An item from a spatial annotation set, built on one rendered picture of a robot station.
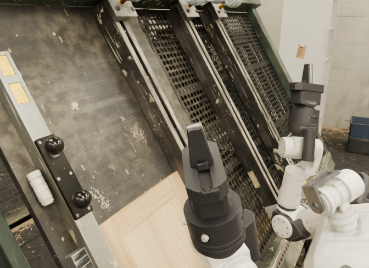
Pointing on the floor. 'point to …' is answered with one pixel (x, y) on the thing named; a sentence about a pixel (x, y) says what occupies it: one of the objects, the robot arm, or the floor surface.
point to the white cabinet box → (309, 38)
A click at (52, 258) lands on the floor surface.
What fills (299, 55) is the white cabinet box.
